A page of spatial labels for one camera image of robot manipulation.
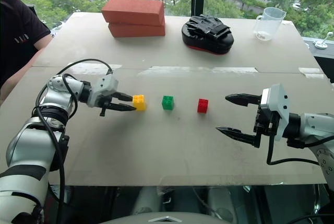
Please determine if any green toy brick cube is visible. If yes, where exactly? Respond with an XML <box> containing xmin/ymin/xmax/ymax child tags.
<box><xmin>161</xmin><ymin>95</ymin><xmax>175</xmax><ymax>111</ymax></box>

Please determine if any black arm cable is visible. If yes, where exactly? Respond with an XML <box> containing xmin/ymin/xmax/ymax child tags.
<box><xmin>266</xmin><ymin>129</ymin><xmax>334</xmax><ymax>167</ymax></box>
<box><xmin>35</xmin><ymin>58</ymin><xmax>114</xmax><ymax>209</ymax></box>

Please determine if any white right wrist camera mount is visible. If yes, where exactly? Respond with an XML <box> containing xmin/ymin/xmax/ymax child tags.
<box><xmin>260</xmin><ymin>83</ymin><xmax>290</xmax><ymax>142</ymax></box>

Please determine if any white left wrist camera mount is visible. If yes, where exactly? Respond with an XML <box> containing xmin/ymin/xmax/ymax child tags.
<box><xmin>87</xmin><ymin>73</ymin><xmax>120</xmax><ymax>108</ymax></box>

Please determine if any black window sill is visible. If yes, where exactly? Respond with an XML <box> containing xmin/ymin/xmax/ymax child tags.
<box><xmin>302</xmin><ymin>36</ymin><xmax>334</xmax><ymax>84</ymax></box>

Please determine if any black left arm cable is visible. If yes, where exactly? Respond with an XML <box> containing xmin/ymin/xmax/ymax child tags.
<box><xmin>35</xmin><ymin>58</ymin><xmax>114</xmax><ymax>209</ymax></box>

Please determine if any silver robot torso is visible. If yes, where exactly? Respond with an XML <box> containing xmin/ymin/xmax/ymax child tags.
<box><xmin>98</xmin><ymin>211</ymin><xmax>237</xmax><ymax>224</ymax></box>

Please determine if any black boxing focus mitt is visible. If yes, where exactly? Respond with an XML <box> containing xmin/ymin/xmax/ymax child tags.
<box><xmin>181</xmin><ymin>14</ymin><xmax>235</xmax><ymax>56</ymax></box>

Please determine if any yellow toy brick cube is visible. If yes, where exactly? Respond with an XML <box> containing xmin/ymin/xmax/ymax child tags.
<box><xmin>132</xmin><ymin>94</ymin><xmax>147</xmax><ymax>112</ymax></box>

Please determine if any red toy brick cube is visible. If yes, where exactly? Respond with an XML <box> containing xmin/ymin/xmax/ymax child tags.
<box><xmin>197</xmin><ymin>98</ymin><xmax>209</xmax><ymax>114</ymax></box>

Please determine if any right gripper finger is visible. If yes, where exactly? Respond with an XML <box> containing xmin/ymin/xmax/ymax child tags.
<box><xmin>224</xmin><ymin>93</ymin><xmax>262</xmax><ymax>107</ymax></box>
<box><xmin>216</xmin><ymin>126</ymin><xmax>262</xmax><ymax>149</ymax></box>

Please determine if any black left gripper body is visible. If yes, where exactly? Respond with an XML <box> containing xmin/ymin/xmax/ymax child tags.
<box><xmin>98</xmin><ymin>92</ymin><xmax>118</xmax><ymax>117</ymax></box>

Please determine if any person in black t-shirt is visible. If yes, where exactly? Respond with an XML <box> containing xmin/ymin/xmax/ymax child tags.
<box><xmin>0</xmin><ymin>0</ymin><xmax>52</xmax><ymax>89</ymax></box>

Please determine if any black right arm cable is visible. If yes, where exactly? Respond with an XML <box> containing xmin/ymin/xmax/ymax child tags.
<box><xmin>266</xmin><ymin>129</ymin><xmax>334</xmax><ymax>167</ymax></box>

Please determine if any clear plastic measuring cup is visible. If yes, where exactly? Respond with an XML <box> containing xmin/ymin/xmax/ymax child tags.
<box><xmin>253</xmin><ymin>7</ymin><xmax>287</xmax><ymax>42</ymax></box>

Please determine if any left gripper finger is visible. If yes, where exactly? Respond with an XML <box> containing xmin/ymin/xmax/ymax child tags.
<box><xmin>114</xmin><ymin>92</ymin><xmax>134</xmax><ymax>102</ymax></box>
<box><xmin>108</xmin><ymin>103</ymin><xmax>137</xmax><ymax>112</ymax></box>

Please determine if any clear tape strip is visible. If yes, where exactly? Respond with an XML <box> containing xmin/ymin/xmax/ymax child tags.
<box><xmin>298</xmin><ymin>67</ymin><xmax>326</xmax><ymax>79</ymax></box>
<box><xmin>137</xmin><ymin>65</ymin><xmax>259</xmax><ymax>76</ymax></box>

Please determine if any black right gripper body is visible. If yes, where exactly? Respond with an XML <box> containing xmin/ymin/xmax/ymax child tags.
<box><xmin>252</xmin><ymin>105</ymin><xmax>279</xmax><ymax>137</ymax></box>

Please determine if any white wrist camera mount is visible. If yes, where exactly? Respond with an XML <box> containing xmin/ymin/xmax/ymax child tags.
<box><xmin>87</xmin><ymin>73</ymin><xmax>120</xmax><ymax>108</ymax></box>
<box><xmin>260</xmin><ymin>83</ymin><xmax>290</xmax><ymax>142</ymax></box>

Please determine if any red clay brick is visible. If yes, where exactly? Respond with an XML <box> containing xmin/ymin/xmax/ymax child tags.
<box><xmin>108</xmin><ymin>17</ymin><xmax>166</xmax><ymax>38</ymax></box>
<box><xmin>101</xmin><ymin>0</ymin><xmax>165</xmax><ymax>26</ymax></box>

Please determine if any white window latch handle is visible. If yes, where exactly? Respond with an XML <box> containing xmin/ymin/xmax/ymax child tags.
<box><xmin>312</xmin><ymin>32</ymin><xmax>334</xmax><ymax>50</ymax></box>

